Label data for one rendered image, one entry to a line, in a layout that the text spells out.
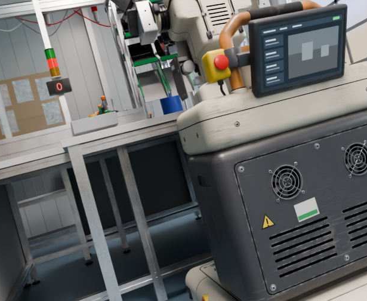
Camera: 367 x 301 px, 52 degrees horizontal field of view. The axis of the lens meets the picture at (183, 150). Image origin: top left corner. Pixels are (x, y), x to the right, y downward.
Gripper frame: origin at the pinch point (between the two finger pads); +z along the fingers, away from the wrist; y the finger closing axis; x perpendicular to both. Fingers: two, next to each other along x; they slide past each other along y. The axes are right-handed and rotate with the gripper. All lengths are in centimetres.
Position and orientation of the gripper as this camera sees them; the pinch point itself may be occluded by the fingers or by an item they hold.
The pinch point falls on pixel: (171, 46)
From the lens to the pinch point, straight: 212.9
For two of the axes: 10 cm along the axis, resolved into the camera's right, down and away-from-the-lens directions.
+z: -0.5, 4.4, 9.0
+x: 3.6, 8.5, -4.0
